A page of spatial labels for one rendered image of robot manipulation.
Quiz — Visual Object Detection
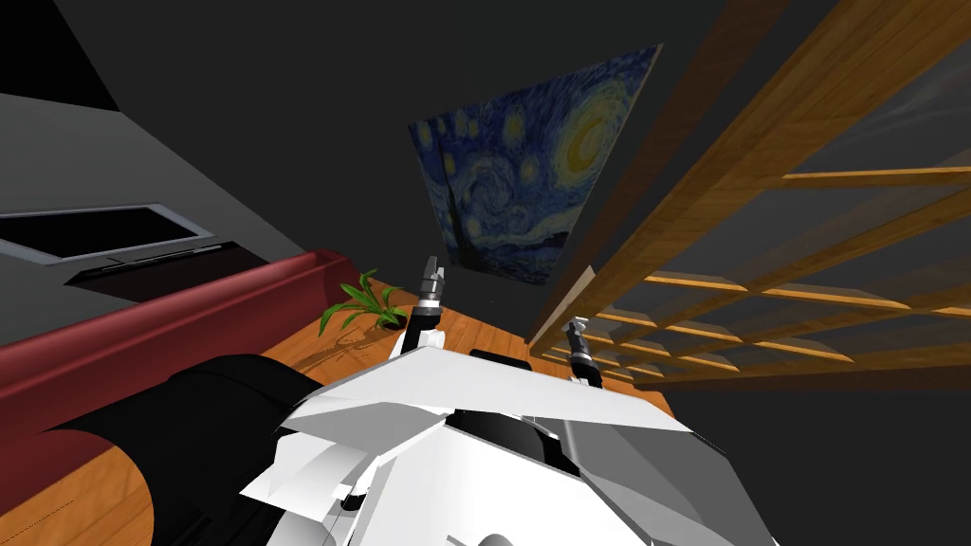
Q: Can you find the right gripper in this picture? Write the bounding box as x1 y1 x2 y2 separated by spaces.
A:
563 316 591 354

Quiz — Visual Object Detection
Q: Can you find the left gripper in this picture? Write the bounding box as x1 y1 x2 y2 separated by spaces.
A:
419 255 449 306

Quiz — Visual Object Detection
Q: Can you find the green potted plant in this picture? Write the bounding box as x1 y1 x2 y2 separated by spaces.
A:
318 268 411 338

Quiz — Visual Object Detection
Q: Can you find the blue starry night painting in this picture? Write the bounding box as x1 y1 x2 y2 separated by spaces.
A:
407 42 666 289

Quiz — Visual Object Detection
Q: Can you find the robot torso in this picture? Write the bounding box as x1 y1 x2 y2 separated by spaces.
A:
241 346 781 546

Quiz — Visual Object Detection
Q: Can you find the dark television stand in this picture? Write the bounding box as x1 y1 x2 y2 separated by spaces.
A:
64 240 271 306

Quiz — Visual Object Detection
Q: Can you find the wooden glazed lattice door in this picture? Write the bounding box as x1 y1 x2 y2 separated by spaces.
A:
526 0 971 393

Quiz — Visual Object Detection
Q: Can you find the dark red sofa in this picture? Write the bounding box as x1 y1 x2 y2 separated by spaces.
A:
0 248 359 519

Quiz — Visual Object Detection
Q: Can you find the black flat screen television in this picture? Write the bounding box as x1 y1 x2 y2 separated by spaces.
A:
0 201 216 267

